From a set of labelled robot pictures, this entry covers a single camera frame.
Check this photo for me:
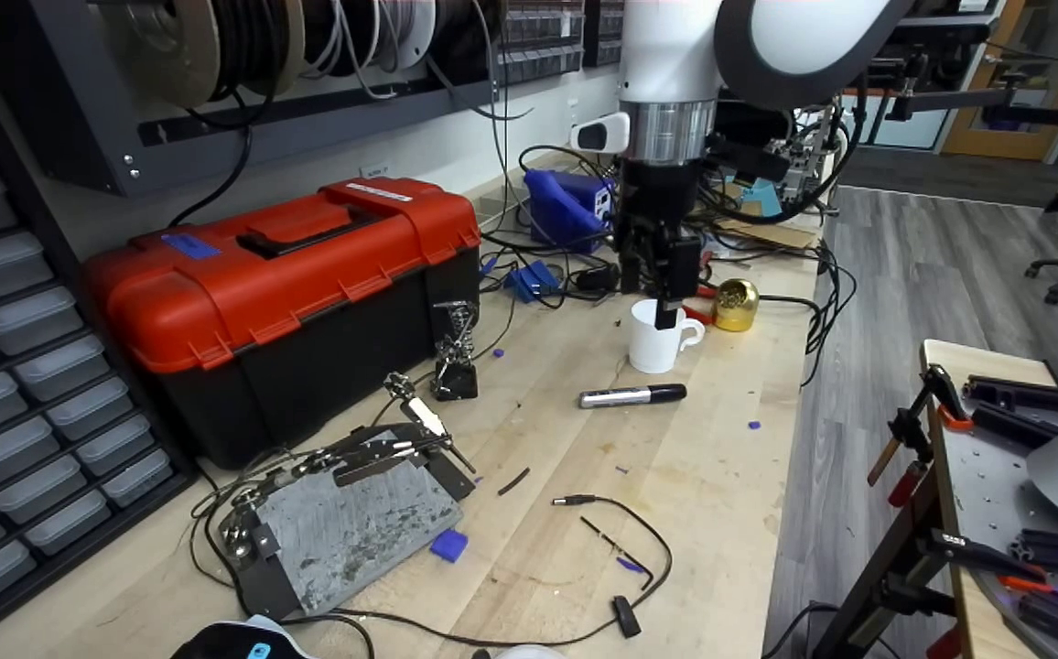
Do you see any small purple plastic piece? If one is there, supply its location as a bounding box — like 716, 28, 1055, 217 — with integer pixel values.
427, 525, 471, 566

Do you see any gray parts drawer cabinet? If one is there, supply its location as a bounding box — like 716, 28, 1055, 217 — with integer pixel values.
0, 69, 203, 650

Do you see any black silver Sharpie marker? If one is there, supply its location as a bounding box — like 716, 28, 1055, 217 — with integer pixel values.
573, 379, 690, 412

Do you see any gold dome bell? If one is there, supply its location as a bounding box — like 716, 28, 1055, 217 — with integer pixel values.
711, 273, 766, 335

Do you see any white mug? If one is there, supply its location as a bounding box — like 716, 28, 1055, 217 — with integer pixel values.
626, 298, 711, 379

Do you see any small blue plastic block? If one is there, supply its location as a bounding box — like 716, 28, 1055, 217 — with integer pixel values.
505, 261, 568, 307

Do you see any red black toolbox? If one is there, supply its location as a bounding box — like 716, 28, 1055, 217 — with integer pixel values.
80, 176, 485, 475

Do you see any helping hands clip stand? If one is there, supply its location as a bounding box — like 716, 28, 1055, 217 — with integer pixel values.
425, 298, 484, 407

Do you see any black bar clamp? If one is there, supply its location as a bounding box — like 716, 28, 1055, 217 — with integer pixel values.
918, 360, 1058, 453

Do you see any wooden side table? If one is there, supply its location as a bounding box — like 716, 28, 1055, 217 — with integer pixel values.
916, 335, 1058, 659

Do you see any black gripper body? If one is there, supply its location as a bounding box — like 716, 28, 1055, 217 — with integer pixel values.
610, 158, 711, 287

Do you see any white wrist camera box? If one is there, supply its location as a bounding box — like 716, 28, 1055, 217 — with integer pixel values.
568, 110, 632, 162

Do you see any white wire spool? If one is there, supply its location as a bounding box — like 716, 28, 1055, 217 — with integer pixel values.
303, 0, 444, 79

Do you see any gray spool rack shelf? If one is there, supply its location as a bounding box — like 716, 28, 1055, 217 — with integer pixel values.
0, 0, 519, 196

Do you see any thin black cable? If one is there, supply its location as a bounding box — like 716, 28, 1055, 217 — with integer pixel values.
550, 489, 676, 639

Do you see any blue soldering station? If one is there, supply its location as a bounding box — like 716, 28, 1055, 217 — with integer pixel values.
519, 165, 617, 255

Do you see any black wire spool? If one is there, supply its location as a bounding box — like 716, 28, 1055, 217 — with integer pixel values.
100, 0, 225, 115

